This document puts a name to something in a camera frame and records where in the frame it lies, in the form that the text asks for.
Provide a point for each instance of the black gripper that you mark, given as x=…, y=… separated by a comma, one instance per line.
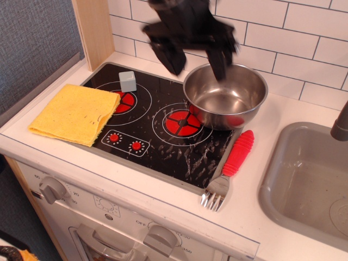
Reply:
x=191, y=25

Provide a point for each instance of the red handled metal fork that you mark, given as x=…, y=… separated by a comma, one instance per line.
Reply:
x=217, y=190

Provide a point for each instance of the black toy stove top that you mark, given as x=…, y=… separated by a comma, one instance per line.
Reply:
x=154, y=132

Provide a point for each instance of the stainless steel pot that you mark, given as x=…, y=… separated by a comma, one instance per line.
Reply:
x=227, y=104

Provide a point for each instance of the grey toy cube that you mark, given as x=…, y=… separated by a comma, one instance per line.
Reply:
x=127, y=81

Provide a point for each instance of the yellow folded cloth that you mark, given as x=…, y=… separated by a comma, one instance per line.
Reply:
x=76, y=114

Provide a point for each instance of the grey faucet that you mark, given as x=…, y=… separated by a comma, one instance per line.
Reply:
x=339, y=130

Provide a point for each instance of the grey sink basin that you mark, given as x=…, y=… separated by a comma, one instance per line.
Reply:
x=305, y=185

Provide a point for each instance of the right grey oven knob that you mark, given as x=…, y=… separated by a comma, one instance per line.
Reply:
x=161, y=240

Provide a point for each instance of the grey oven knob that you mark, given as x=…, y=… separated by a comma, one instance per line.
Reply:
x=161, y=240
x=52, y=189

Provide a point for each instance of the left grey oven knob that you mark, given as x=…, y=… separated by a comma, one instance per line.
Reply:
x=52, y=189

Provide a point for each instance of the orange cloth at corner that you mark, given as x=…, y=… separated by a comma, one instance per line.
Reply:
x=10, y=253

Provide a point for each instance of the wooden side post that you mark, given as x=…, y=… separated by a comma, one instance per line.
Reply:
x=95, y=31

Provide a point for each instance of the grey oven door handle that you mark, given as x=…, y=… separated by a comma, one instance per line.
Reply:
x=107, y=245

